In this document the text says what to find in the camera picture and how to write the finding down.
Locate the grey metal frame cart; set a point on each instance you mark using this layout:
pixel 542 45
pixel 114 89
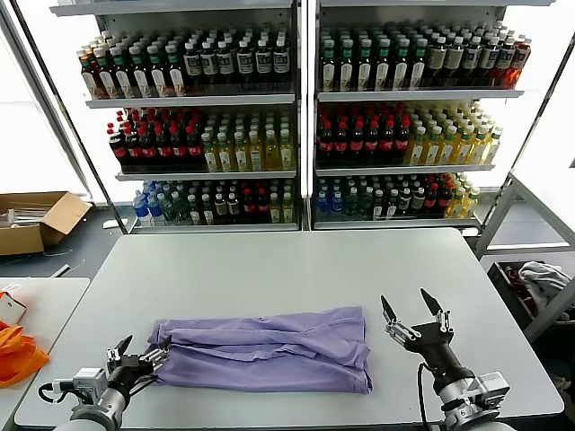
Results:
pixel 530 246

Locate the dark bottle blue-print label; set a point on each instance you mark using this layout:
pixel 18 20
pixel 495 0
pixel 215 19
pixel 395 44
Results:
pixel 471 59
pixel 489 59
pixel 505 60
pixel 226 64
pixel 281 62
pixel 193 65
pixel 245 63
pixel 209 64
pixel 264 62

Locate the orange cloth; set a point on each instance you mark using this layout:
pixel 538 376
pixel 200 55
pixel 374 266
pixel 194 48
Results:
pixel 18 354

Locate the purple t-shirt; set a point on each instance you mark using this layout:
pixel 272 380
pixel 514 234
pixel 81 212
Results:
pixel 269 354

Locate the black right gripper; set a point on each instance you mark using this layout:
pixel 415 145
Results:
pixel 438 354

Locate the cola bottle red cap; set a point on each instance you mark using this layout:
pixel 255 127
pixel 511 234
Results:
pixel 402 144
pixel 134 152
pixel 340 146
pixel 387 146
pixel 356 146
pixel 324 146
pixel 371 146
pixel 430 199
pixel 164 152
pixel 248 206
pixel 119 152
pixel 262 206
pixel 149 152
pixel 444 199
pixel 193 152
pixel 179 152

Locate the blue water bottle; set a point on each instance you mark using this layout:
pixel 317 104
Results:
pixel 140 211
pixel 322 204
pixel 337 204
pixel 155 210

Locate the dark tea bottle green cap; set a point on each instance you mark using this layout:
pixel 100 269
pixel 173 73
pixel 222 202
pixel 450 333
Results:
pixel 122 78
pixel 346 67
pixel 418 67
pixel 107 78
pixel 400 67
pixel 328 67
pixel 365 67
pixel 176 77
pixel 140 78
pixel 158 78
pixel 383 67

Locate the dark drink bottle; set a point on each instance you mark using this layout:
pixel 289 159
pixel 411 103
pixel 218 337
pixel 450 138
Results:
pixel 418 201
pixel 232 208
pixel 220 208
pixel 404 202

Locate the yellow juice bottle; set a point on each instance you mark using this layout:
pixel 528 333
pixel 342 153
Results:
pixel 470 202
pixel 255 157
pixel 448 150
pixel 456 204
pixel 287 210
pixel 210 157
pixel 225 157
pixel 241 157
pixel 417 150
pixel 271 156
pixel 492 149
pixel 286 155
pixel 432 150
pixel 478 150
pixel 463 150
pixel 275 211

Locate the small white orange box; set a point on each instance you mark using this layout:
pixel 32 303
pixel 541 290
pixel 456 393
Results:
pixel 11 310

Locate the grey metal strip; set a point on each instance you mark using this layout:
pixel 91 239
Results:
pixel 60 270

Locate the black storage bin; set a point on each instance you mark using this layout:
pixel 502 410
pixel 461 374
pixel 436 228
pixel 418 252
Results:
pixel 505 287

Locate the grey white cloth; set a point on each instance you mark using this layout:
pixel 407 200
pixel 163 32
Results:
pixel 543 278

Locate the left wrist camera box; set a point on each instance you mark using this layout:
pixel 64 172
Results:
pixel 85 379

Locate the dark bottle white label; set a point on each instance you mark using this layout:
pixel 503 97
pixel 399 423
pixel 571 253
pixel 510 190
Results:
pixel 391 205
pixel 194 213
pixel 378 206
pixel 207 213

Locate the black diagonal frame pole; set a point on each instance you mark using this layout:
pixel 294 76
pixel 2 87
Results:
pixel 71 121

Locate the open cardboard box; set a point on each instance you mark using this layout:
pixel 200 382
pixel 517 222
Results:
pixel 63 220

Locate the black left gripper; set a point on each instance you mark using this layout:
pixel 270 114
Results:
pixel 130 369

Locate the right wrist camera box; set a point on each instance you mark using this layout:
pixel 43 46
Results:
pixel 494 386

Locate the orange-red tea bottle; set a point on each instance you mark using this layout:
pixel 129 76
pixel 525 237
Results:
pixel 520 63

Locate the small white floor object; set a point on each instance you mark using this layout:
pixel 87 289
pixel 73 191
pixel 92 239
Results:
pixel 109 223

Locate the red cloth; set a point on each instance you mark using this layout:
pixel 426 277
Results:
pixel 523 296

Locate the green water bottle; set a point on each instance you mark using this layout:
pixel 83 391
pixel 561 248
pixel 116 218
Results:
pixel 169 211
pixel 351 204
pixel 365 204

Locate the dark bottle beige label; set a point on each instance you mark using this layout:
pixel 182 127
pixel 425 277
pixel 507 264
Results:
pixel 436 60
pixel 453 59

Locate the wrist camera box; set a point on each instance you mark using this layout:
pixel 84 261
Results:
pixel 494 386
pixel 85 379

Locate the grey diagonal frame pole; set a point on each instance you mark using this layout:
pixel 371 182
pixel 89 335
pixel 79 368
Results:
pixel 48 112

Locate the grey metal shelf rack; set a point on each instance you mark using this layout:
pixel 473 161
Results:
pixel 418 95
pixel 188 101

